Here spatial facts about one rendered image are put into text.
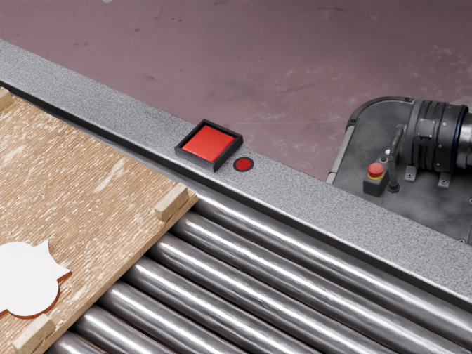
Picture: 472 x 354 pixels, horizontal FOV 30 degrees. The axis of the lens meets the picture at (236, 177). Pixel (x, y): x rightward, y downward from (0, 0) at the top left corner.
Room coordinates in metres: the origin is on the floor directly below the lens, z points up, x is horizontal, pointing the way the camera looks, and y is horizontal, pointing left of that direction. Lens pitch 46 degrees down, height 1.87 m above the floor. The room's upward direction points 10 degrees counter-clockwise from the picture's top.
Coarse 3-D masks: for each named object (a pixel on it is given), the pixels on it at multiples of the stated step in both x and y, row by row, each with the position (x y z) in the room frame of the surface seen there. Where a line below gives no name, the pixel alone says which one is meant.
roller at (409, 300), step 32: (224, 224) 0.83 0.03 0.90; (256, 224) 0.80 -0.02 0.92; (288, 256) 0.75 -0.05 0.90; (320, 256) 0.73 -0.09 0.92; (352, 256) 0.72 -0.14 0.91; (352, 288) 0.68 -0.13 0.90; (384, 288) 0.66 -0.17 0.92; (416, 288) 0.65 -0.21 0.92; (416, 320) 0.62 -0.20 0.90; (448, 320) 0.60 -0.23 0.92
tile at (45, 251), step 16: (0, 256) 0.80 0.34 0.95; (16, 256) 0.80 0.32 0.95; (32, 256) 0.79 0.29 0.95; (48, 256) 0.79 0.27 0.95; (0, 272) 0.77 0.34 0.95; (16, 272) 0.77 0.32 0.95; (32, 272) 0.76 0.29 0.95; (48, 272) 0.76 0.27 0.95; (64, 272) 0.76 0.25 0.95; (0, 288) 0.75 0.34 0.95; (16, 288) 0.74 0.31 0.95; (32, 288) 0.74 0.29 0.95; (48, 288) 0.73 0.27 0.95; (0, 304) 0.72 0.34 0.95; (16, 304) 0.71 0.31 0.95; (32, 304) 0.71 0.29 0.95; (48, 304) 0.71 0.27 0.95
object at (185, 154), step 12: (204, 120) 1.02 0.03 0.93; (192, 132) 1.00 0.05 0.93; (228, 132) 0.99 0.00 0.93; (180, 144) 0.98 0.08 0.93; (240, 144) 0.97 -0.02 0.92; (180, 156) 0.96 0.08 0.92; (192, 156) 0.95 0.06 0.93; (228, 156) 0.95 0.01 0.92; (204, 168) 0.93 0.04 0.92; (216, 168) 0.92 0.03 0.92
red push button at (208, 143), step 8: (208, 128) 1.01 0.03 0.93; (200, 136) 0.99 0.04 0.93; (208, 136) 0.99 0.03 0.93; (216, 136) 0.98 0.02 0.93; (224, 136) 0.98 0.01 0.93; (192, 144) 0.98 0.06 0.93; (200, 144) 0.97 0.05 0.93; (208, 144) 0.97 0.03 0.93; (216, 144) 0.97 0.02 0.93; (224, 144) 0.96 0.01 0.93; (192, 152) 0.96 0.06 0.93; (200, 152) 0.95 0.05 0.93; (208, 152) 0.95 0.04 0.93; (216, 152) 0.95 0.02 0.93; (208, 160) 0.94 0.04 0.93
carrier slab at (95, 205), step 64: (0, 128) 1.08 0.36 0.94; (64, 128) 1.05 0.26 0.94; (0, 192) 0.93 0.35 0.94; (64, 192) 0.91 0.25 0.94; (128, 192) 0.89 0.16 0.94; (192, 192) 0.87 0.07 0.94; (64, 256) 0.79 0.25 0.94; (128, 256) 0.77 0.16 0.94; (0, 320) 0.70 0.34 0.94; (64, 320) 0.68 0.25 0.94
